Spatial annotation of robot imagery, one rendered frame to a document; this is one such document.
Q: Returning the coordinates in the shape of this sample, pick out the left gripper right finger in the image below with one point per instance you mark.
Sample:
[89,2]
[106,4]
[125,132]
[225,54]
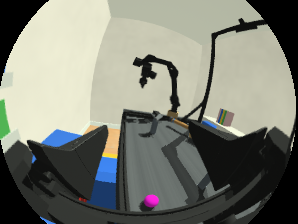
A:
[222,153]

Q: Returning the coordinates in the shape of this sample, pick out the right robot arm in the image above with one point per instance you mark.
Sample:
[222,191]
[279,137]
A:
[173,74]

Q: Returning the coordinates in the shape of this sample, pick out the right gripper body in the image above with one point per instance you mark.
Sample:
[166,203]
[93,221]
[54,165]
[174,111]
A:
[145,67]

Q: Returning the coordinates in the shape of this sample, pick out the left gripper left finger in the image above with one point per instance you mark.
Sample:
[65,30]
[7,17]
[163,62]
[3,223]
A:
[77,161]

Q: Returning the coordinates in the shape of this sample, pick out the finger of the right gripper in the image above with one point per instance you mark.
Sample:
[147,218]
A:
[142,83]
[145,73]

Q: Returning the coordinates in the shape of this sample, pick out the wooden rolling pin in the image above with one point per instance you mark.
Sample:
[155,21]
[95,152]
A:
[171,119]

